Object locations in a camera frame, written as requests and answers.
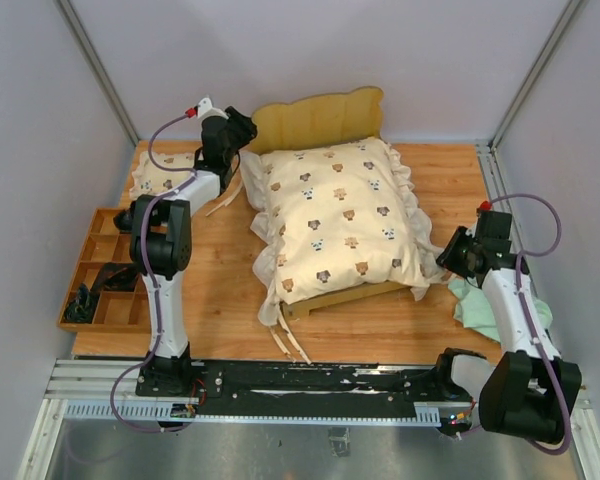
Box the dark folded sock middle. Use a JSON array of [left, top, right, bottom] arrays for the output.
[[91, 262, 139, 295]]

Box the dark patterned sock bottom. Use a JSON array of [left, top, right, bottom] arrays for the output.
[[63, 283, 99, 324]]

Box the cream animal print mattress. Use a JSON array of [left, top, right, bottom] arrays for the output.
[[204, 137, 446, 365]]

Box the white slotted cable duct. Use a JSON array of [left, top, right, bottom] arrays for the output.
[[62, 399, 444, 427]]

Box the small animal print pillow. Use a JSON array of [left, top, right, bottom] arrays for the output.
[[129, 151, 194, 200]]

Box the mint green cloth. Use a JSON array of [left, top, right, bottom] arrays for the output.
[[448, 277, 553, 343]]

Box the wooden compartment tray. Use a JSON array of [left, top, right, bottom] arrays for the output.
[[57, 208, 150, 334]]

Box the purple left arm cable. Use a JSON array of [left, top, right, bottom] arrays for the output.
[[109, 113, 196, 434]]

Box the wooden pet bed frame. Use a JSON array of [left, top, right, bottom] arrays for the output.
[[248, 86, 403, 321]]

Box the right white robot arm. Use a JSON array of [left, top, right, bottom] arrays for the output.
[[432, 202, 582, 455]]

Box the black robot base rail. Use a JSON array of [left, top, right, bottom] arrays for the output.
[[134, 357, 495, 419]]

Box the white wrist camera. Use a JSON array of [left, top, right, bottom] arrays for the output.
[[184, 96, 229, 120], [476, 201, 498, 228]]

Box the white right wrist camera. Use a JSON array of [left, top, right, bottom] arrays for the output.
[[476, 201, 498, 228]]

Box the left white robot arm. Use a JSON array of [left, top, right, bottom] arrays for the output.
[[129, 98, 257, 397]]

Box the black rolled sock top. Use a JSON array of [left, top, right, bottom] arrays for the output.
[[113, 209, 134, 234]]

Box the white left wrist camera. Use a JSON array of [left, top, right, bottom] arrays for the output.
[[184, 96, 229, 120]]

